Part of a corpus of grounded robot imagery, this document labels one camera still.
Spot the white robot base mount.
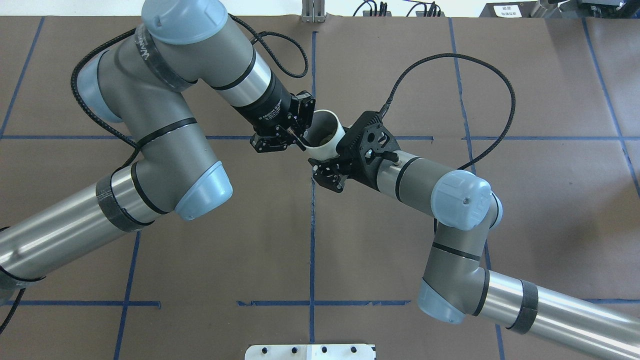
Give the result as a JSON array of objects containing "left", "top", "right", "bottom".
[{"left": 244, "top": 343, "right": 377, "bottom": 360}]

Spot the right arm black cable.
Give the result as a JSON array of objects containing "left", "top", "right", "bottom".
[{"left": 378, "top": 53, "right": 516, "bottom": 173}]

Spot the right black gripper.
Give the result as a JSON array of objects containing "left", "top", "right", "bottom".
[{"left": 307, "top": 154, "right": 357, "bottom": 193}]

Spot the brown paper table cover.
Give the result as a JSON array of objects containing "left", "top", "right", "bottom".
[{"left": 1, "top": 15, "right": 639, "bottom": 360}]

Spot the white ribbed HOME mug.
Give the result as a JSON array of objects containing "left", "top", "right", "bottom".
[{"left": 304, "top": 109, "right": 345, "bottom": 161}]

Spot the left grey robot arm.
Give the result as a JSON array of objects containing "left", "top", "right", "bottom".
[{"left": 1, "top": 0, "right": 316, "bottom": 303}]

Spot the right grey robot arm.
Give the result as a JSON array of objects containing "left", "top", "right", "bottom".
[{"left": 363, "top": 149, "right": 639, "bottom": 360}]

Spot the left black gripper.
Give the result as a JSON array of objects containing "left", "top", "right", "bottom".
[{"left": 234, "top": 76, "right": 316, "bottom": 153}]

